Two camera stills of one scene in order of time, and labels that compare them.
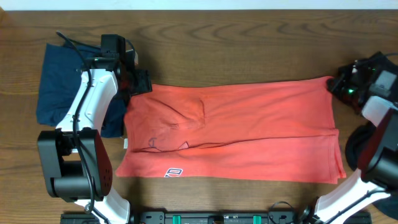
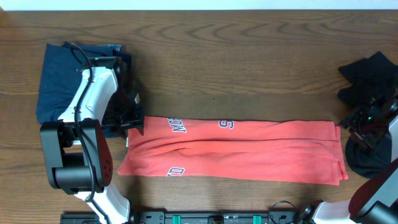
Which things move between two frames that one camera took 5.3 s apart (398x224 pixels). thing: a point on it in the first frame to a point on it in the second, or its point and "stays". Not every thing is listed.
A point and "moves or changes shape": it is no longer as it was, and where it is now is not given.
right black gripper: x=337 y=86 to x=354 y=123
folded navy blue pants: x=60 y=79 stays
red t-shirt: x=275 y=129 moves or changes shape
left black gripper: x=142 y=82 to x=123 y=123
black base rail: x=204 y=217 stays
